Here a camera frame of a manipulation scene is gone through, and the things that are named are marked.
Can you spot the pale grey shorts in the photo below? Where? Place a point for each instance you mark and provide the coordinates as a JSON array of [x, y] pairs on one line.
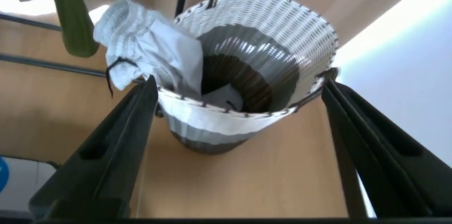
[[152, 44]]

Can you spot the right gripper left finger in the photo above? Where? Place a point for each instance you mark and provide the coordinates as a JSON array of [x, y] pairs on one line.
[[70, 195]]

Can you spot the white laundry basket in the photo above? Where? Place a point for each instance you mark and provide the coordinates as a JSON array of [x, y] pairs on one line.
[[265, 12]]

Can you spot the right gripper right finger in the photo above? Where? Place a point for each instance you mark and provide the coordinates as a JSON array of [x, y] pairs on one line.
[[388, 188]]

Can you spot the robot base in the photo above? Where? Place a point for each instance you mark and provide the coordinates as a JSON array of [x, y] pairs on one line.
[[24, 185]]

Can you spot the green long-sleeved shirt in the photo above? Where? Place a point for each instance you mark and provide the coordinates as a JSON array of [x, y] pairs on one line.
[[70, 15]]

